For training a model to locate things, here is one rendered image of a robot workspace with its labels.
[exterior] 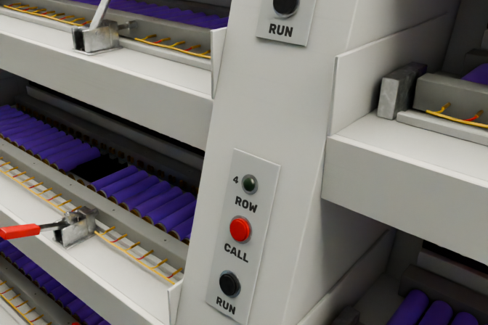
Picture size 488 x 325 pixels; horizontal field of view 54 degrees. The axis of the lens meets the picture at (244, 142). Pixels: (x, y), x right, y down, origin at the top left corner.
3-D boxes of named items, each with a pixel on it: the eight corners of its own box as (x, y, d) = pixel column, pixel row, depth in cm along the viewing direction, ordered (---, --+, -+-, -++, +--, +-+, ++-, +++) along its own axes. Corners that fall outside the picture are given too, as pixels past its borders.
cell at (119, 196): (160, 190, 60) (118, 212, 56) (151, 185, 61) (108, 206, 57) (160, 177, 59) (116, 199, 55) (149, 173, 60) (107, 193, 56)
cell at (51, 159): (92, 156, 68) (50, 173, 64) (85, 151, 69) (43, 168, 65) (91, 144, 68) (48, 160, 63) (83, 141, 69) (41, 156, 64)
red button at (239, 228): (244, 245, 33) (248, 224, 33) (226, 236, 34) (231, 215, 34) (253, 241, 34) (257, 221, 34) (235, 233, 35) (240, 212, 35)
